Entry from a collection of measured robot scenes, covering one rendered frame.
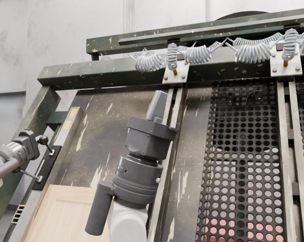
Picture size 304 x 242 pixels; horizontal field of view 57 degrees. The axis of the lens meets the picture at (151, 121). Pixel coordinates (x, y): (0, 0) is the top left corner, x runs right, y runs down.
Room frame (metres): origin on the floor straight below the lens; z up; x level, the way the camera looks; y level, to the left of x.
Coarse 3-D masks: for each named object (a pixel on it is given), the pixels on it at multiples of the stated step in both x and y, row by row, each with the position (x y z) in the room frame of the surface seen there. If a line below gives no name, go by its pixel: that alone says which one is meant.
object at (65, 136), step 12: (72, 108) 1.32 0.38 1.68; (72, 120) 1.28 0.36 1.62; (60, 132) 1.25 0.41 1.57; (72, 132) 1.26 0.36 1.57; (60, 144) 1.21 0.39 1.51; (60, 156) 1.18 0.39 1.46; (48, 180) 1.12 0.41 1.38; (36, 192) 1.10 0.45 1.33; (36, 204) 1.06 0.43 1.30; (24, 216) 1.05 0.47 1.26; (24, 228) 1.02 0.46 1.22; (12, 240) 1.00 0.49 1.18; (24, 240) 1.01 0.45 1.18
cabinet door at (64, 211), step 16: (48, 192) 1.10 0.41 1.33; (64, 192) 1.08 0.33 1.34; (80, 192) 1.06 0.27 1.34; (48, 208) 1.06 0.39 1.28; (64, 208) 1.04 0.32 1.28; (80, 208) 1.02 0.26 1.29; (32, 224) 1.04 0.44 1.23; (48, 224) 1.02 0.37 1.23; (64, 224) 1.00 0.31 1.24; (80, 224) 0.99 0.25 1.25; (32, 240) 1.00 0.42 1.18; (48, 240) 0.99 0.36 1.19; (64, 240) 0.97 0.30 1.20; (80, 240) 0.95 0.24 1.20; (96, 240) 0.94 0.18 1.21
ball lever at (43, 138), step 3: (42, 135) 1.08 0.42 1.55; (39, 138) 1.07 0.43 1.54; (42, 138) 1.07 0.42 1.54; (45, 138) 1.08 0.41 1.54; (48, 138) 1.09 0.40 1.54; (39, 141) 1.07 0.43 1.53; (42, 141) 1.07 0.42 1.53; (45, 141) 1.08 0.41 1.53; (48, 141) 1.09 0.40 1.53; (42, 144) 1.08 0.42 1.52; (45, 144) 1.08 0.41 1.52; (48, 147) 1.13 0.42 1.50; (51, 150) 1.15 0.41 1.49; (54, 150) 1.17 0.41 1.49; (51, 153) 1.16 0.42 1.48; (54, 153) 1.17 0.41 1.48
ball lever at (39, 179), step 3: (18, 168) 1.05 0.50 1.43; (12, 171) 1.05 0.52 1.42; (15, 171) 1.05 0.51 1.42; (18, 171) 1.06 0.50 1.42; (21, 171) 1.07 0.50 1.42; (24, 171) 1.08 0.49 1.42; (27, 174) 1.08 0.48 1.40; (30, 174) 1.09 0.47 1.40; (33, 177) 1.09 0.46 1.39; (36, 177) 1.10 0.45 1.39; (39, 177) 1.11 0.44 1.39; (42, 177) 1.11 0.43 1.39; (39, 180) 1.10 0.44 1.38
